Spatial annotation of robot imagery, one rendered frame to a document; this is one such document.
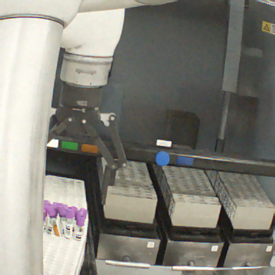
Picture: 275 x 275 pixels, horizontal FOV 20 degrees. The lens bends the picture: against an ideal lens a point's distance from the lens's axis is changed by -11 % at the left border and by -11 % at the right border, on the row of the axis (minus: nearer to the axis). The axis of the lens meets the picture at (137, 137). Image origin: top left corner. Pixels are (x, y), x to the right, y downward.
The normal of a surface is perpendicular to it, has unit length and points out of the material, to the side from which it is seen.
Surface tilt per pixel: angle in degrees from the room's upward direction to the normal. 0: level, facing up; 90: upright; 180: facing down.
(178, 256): 90
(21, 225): 71
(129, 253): 90
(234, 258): 90
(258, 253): 90
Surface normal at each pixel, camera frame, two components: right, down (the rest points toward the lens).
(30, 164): 0.74, -0.02
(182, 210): 0.07, 0.23
